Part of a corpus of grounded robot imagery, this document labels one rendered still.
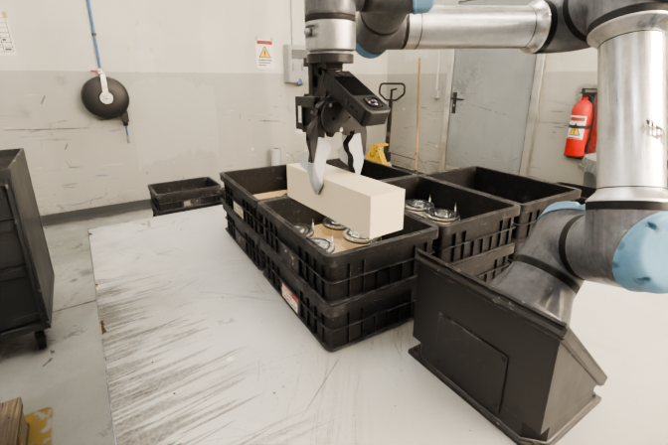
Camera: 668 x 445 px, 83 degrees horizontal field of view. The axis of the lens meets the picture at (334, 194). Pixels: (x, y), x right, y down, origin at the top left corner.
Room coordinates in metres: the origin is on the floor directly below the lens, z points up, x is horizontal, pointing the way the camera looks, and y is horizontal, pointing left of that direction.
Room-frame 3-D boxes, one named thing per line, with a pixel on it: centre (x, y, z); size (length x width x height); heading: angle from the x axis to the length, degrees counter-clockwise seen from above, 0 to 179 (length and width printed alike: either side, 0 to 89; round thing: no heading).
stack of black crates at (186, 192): (2.36, 0.98, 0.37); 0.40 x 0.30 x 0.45; 124
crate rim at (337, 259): (0.89, -0.02, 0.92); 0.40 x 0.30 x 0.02; 31
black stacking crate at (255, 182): (1.23, 0.19, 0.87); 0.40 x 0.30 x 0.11; 31
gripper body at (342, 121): (0.61, 0.01, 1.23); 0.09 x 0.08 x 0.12; 34
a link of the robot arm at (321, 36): (0.60, 0.01, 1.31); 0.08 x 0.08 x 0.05
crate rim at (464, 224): (1.04, -0.27, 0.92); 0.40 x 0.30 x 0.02; 31
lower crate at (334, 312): (0.89, -0.02, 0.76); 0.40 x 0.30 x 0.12; 31
